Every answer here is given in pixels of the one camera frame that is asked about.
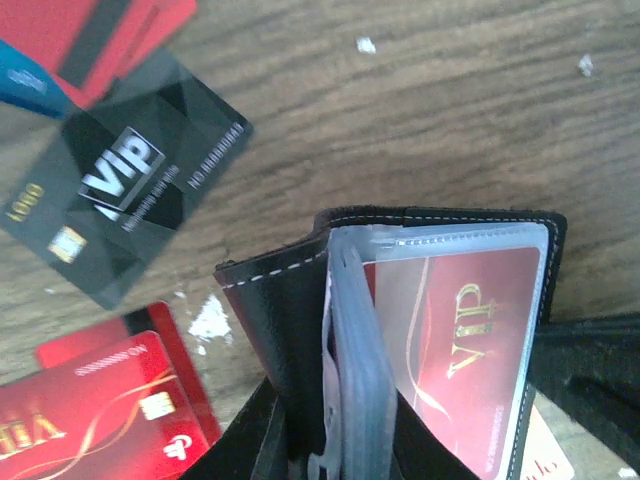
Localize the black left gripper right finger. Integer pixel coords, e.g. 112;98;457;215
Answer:
390;394;478;480

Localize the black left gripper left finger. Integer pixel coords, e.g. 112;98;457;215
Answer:
181;379;288;480

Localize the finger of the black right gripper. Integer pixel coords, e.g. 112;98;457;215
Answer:
529;312;639;453

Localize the black card holder wallet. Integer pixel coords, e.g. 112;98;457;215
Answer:
215;206;567;479

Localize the red VIP card front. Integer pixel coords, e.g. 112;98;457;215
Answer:
364;247;540;479

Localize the red vip card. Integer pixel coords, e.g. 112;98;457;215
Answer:
1;331;209;479
364;247;540;479

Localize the white red circle card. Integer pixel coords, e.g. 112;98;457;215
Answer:
520;407;575;480

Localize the red VIP card centre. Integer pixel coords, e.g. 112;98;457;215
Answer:
1;331;209;479

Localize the black VIP card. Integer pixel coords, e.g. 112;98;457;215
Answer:
1;50;253;309

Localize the blue card under red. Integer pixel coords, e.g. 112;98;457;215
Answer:
1;40;74;118

